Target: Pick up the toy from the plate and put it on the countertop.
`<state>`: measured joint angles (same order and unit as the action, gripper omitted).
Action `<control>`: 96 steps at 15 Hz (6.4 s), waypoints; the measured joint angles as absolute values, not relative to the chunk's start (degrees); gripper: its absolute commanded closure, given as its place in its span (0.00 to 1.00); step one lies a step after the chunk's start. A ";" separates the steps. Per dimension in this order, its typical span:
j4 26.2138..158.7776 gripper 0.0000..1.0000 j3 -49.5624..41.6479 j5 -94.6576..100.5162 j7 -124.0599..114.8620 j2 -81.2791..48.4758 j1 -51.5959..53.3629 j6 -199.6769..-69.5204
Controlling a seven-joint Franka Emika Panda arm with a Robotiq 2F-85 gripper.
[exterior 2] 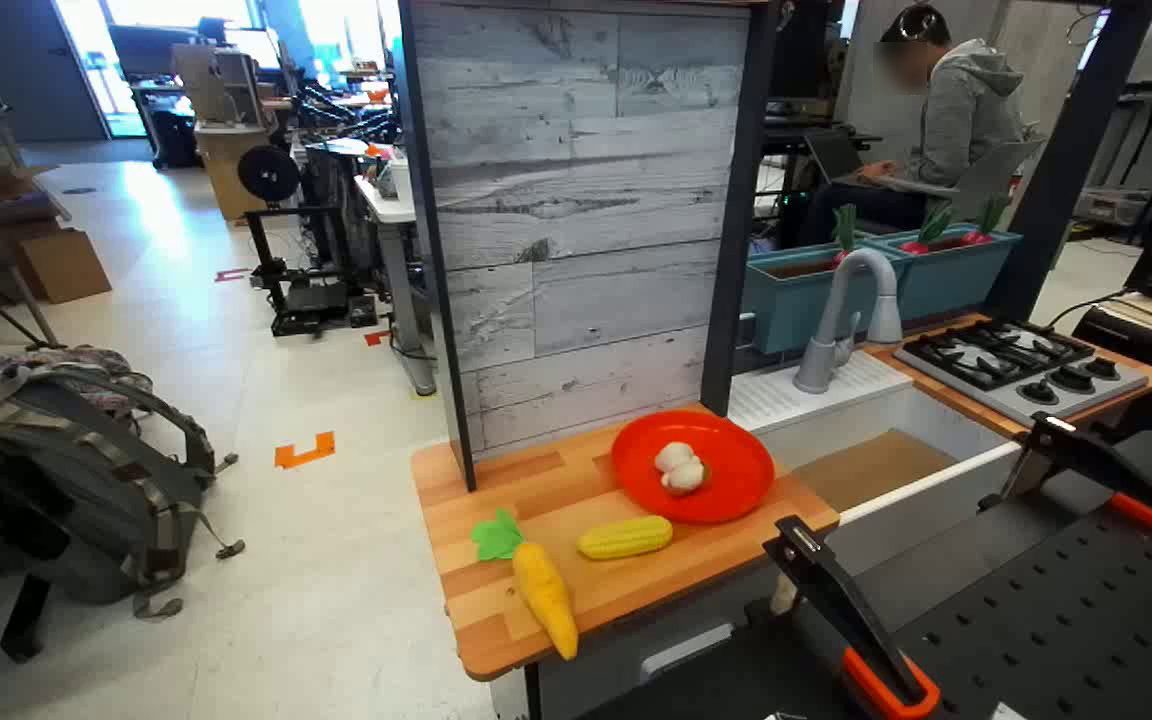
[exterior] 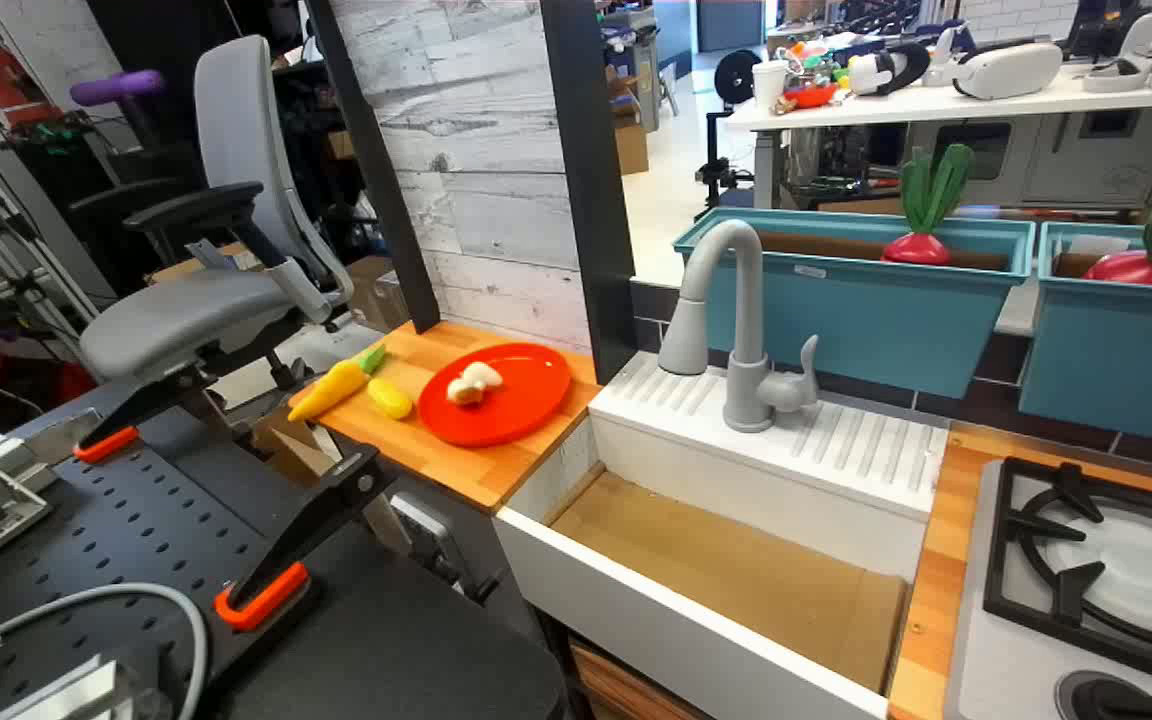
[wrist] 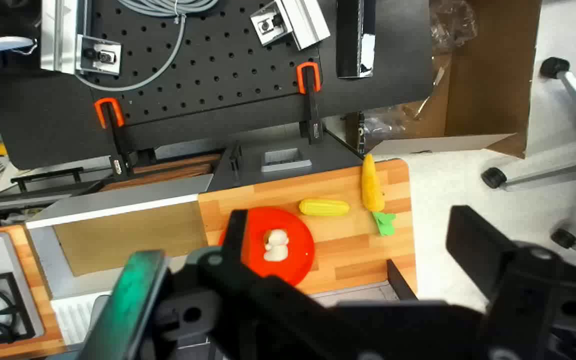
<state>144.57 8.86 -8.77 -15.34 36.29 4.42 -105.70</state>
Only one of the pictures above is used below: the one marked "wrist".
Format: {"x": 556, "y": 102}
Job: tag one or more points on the black perforated board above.
{"x": 202, "y": 78}

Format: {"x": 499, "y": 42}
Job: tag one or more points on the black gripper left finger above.
{"x": 226, "y": 287}

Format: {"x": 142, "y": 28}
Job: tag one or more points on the yellow toy corn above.
{"x": 325, "y": 208}

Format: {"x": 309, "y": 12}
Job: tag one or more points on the small white toy figure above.
{"x": 276, "y": 247}

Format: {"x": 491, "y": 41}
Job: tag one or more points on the cardboard box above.
{"x": 485, "y": 65}

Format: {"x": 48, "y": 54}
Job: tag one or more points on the aluminium profile bracket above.
{"x": 67, "y": 41}

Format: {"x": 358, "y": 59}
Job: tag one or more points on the white toy sink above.
{"x": 80, "y": 255}

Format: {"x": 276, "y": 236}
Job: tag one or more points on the orange black clamp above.
{"x": 112, "y": 120}
{"x": 309, "y": 83}

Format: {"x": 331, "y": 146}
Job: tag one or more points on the red round plate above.
{"x": 252, "y": 229}

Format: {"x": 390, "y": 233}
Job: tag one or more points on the wooden toy countertop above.
{"x": 347, "y": 249}

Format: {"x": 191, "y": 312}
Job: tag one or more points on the orange toy carrot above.
{"x": 372, "y": 197}

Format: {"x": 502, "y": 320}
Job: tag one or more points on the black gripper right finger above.
{"x": 517, "y": 279}

